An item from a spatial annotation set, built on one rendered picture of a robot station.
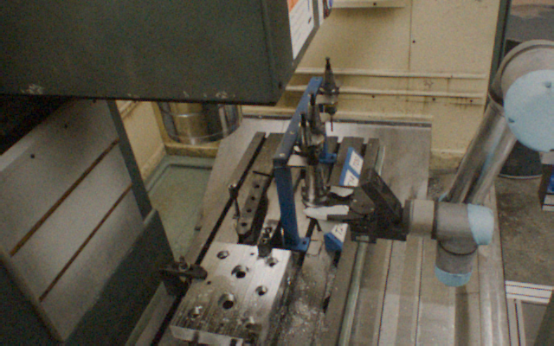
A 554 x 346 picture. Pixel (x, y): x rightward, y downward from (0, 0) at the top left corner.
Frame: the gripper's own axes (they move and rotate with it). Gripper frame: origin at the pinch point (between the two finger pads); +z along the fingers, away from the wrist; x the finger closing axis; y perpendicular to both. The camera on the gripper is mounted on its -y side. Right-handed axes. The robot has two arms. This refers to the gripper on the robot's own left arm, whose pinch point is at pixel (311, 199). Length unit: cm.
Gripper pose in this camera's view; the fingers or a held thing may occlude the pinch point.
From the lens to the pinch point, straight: 102.7
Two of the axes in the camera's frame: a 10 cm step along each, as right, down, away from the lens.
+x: 2.7, -5.9, 7.6
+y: 1.0, 8.0, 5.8
